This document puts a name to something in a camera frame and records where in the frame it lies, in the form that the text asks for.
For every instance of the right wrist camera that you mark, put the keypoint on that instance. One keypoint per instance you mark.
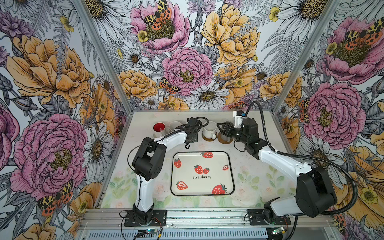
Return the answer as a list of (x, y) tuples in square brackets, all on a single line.
[(238, 115)]

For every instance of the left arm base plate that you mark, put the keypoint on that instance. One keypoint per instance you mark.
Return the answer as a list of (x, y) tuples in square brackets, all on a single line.
[(154, 218)]

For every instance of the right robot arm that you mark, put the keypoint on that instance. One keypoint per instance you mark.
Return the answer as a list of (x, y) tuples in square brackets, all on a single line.
[(314, 191)]

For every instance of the red interior mug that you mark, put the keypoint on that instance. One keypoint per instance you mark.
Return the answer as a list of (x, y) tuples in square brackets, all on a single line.
[(159, 130)]

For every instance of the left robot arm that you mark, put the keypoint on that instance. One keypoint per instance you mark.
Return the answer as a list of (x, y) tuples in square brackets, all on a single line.
[(149, 160)]

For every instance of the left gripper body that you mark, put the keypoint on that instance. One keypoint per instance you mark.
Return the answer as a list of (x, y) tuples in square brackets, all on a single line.
[(194, 138)]

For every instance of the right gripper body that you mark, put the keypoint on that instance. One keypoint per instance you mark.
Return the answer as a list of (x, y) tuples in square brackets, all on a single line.
[(236, 133)]

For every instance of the grey mug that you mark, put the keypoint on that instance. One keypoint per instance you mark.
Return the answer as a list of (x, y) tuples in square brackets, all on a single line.
[(226, 139)]

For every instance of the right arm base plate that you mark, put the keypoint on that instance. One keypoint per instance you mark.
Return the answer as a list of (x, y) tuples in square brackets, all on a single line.
[(255, 216)]

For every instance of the scratched dark wooden coaster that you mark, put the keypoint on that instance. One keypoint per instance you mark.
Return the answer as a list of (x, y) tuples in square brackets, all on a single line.
[(208, 139)]

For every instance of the aluminium front rail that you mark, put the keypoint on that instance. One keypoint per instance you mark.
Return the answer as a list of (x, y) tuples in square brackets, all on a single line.
[(190, 218)]

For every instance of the strawberry print serving tray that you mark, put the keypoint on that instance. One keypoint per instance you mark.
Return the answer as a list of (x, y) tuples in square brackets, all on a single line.
[(202, 174)]

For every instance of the plain round wooden coaster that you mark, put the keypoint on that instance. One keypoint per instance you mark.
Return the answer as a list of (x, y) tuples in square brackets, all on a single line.
[(219, 139)]

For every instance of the white mug purple handle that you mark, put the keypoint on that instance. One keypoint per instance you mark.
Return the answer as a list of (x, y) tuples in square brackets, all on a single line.
[(174, 126)]

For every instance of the green circuit board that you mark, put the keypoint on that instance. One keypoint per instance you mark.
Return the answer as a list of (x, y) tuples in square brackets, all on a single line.
[(148, 233)]

